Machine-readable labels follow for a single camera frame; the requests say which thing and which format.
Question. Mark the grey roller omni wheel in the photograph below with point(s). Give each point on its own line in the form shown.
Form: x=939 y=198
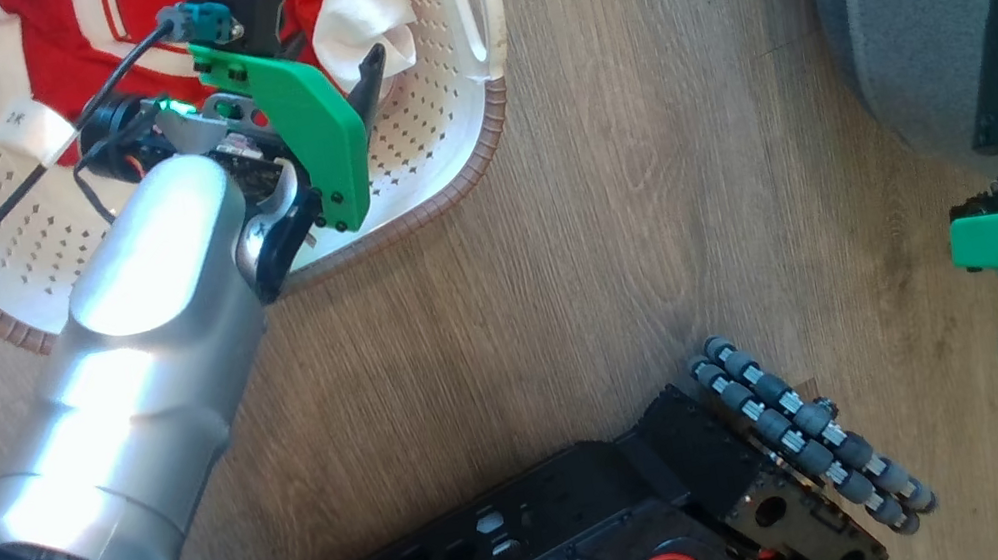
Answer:
x=805 y=442

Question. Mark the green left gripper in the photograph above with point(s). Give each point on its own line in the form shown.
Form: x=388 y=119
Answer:
x=312 y=129

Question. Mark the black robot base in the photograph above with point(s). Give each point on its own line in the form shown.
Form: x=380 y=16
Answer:
x=501 y=533

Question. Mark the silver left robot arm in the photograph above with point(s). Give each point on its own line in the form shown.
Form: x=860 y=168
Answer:
x=121 y=384

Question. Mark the red and white garment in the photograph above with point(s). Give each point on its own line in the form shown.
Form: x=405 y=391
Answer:
x=67 y=58

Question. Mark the white plastic laundry basket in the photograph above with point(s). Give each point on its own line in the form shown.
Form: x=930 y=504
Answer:
x=437 y=148

